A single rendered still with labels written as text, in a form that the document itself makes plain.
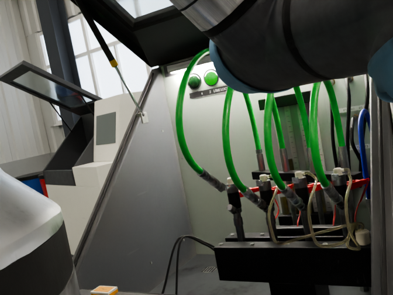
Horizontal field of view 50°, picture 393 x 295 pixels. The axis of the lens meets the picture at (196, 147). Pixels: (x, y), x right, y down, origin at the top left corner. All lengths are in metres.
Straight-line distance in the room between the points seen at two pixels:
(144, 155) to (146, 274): 0.33
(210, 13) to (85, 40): 6.94
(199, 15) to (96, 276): 0.85
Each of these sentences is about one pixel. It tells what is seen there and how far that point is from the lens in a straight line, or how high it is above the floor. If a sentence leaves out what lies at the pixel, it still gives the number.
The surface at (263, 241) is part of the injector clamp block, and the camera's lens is 1.01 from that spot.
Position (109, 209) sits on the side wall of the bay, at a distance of 1.10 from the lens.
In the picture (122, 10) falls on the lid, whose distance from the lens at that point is 1.23.
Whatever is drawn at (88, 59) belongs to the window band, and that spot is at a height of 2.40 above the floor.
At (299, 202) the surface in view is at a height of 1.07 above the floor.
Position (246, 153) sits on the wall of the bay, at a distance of 1.26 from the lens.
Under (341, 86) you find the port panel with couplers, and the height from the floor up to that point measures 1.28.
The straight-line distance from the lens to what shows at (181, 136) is 0.81.
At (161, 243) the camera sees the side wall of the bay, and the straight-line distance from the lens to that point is 1.28.
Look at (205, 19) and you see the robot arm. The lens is 0.31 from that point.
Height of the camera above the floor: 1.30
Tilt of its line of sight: 5 degrees down
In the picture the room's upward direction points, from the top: 11 degrees counter-clockwise
